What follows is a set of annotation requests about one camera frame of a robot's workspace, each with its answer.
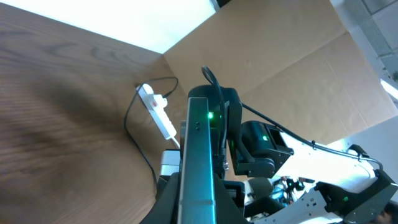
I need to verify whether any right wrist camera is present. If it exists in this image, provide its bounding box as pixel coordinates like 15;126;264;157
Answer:
159;149;181;177

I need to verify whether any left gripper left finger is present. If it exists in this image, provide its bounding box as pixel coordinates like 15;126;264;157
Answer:
140;173;180;224

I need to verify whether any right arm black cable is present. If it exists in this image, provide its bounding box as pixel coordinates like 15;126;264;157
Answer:
200;65;385;175

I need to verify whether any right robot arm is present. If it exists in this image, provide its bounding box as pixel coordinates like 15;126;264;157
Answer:
188;85;397;223

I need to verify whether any white charger plug adapter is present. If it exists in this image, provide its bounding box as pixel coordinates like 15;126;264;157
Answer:
152;95;167;110

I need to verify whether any brown cardboard panel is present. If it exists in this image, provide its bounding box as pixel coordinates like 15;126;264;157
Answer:
165;0;397;144

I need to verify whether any white power strip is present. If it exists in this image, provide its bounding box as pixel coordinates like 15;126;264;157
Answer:
136;83;177;141

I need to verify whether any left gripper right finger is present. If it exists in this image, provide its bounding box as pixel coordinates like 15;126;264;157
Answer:
213;175;249;224

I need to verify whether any black charging cable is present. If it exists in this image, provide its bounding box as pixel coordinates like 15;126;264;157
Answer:
123;76;180;200

